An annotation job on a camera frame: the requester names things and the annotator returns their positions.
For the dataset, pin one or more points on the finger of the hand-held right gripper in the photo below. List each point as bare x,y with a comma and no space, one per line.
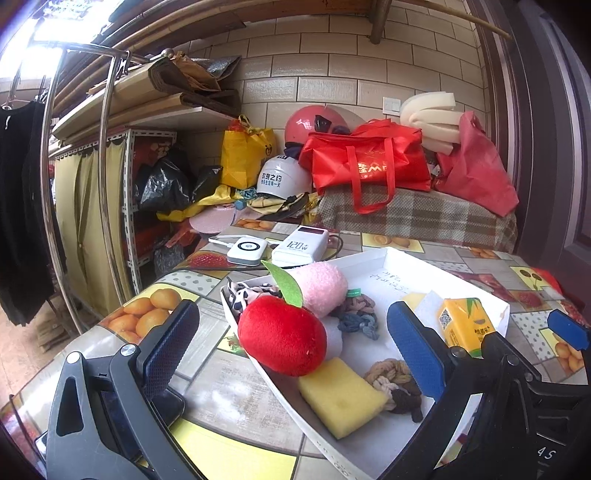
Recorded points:
498,345
568,327

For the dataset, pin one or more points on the pink round pad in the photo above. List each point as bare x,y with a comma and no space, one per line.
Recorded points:
212,224

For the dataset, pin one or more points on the metal clothes rack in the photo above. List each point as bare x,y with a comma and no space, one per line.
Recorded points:
45,161

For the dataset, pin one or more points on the fruit printed tablecloth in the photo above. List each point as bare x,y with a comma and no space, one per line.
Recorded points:
221,383

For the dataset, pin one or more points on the cream foam strips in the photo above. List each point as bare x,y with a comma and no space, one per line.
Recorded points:
429,120

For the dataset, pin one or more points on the red plush apple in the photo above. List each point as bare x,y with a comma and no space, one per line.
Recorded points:
281,337

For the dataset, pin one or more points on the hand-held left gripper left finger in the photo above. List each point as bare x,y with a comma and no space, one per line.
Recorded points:
164,355

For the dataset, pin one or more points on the red tote bag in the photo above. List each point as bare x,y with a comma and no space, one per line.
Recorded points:
369,161

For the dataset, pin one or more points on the olive shelf curtain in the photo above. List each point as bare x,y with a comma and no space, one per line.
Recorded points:
87,221

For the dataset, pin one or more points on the red plastic bag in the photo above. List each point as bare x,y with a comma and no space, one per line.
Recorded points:
475,170

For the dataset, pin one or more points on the metal storage shelf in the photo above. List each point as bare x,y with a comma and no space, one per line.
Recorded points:
129,134

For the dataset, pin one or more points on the black hanging garment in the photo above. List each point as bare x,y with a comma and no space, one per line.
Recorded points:
23,207

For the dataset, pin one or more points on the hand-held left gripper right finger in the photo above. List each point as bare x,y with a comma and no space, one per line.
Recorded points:
413,350

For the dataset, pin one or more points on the white helmet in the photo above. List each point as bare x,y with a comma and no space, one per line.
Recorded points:
281,175

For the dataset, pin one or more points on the yellow sponge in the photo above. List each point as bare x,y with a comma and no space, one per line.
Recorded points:
341,397

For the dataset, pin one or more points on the brown plaid cloth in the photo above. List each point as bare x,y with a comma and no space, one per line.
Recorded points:
415,217

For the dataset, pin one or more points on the leopard print scrunchie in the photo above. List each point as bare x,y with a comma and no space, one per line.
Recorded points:
244,300

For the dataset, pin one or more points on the pink plush toy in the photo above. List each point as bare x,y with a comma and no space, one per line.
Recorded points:
321,286

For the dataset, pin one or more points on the white cardboard tray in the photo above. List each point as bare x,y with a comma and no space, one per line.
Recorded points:
392,272

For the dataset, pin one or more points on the white wall switch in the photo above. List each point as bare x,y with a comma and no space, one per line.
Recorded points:
391,105

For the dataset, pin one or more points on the white face mask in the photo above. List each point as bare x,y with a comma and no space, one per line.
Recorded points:
429,304

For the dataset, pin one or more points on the black smartphone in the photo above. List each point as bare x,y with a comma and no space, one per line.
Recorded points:
161,408

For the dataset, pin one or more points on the yellow juice box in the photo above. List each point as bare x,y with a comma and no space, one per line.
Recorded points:
461,323

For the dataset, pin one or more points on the bamboo pole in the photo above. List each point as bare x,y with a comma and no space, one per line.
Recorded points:
461,19

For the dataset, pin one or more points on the yellow shopping bag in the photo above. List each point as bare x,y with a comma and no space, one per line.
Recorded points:
244,157

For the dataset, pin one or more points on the small white power bank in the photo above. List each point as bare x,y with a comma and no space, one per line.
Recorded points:
247,251

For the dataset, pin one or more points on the large white power bank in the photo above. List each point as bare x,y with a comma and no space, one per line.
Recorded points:
300,247

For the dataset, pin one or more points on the black plastic bag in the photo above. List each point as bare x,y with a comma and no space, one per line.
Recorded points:
161,184

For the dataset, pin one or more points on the brown panelled door leaf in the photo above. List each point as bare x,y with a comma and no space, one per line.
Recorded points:
554,138

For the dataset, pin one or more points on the red helmet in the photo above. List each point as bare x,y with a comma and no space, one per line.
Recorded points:
304,124

